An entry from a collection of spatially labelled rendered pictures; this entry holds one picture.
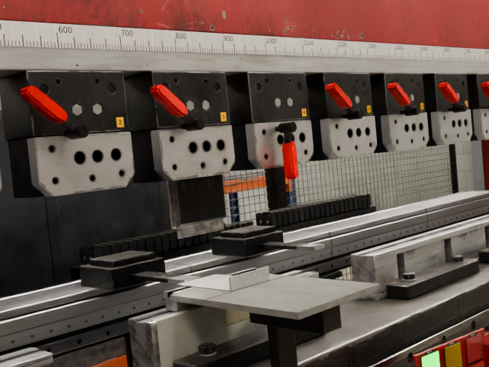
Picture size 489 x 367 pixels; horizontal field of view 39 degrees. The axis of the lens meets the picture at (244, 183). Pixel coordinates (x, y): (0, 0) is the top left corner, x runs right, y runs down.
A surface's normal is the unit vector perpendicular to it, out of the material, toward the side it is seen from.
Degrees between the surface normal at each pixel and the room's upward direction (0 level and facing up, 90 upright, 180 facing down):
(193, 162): 90
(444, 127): 90
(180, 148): 90
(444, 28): 90
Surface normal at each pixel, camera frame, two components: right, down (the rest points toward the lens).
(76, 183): 0.69, -0.03
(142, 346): -0.71, 0.11
